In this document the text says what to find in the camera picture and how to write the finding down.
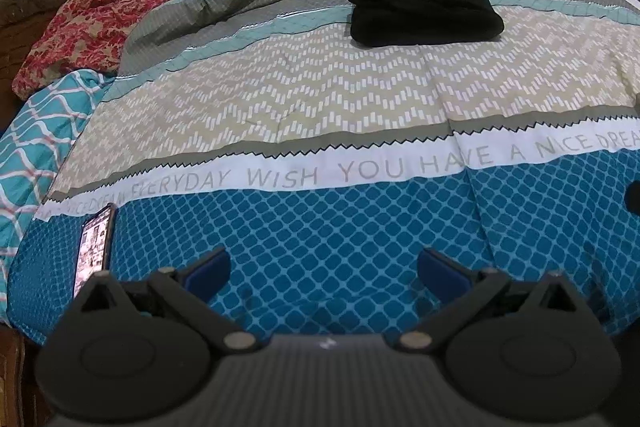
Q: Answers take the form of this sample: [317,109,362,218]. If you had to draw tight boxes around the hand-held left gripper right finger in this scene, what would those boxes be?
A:
[395,247,576,354]

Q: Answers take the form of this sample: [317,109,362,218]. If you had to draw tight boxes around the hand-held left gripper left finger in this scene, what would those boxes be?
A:
[76,247,262,354]

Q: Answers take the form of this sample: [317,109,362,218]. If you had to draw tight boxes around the black pants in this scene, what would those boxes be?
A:
[342,0,505,48]

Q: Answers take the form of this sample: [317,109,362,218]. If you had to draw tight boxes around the smartphone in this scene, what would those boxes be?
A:
[72,202,119,301]

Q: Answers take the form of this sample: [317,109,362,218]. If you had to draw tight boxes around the patterned printed blanket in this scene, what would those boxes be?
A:
[7,0,640,343]

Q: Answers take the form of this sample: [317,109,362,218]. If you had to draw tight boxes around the teal lattice pillow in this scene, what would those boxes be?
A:
[0,69,120,313]

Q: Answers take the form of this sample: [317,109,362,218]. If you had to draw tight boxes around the red floral cloth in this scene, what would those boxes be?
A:
[12,0,232,100]

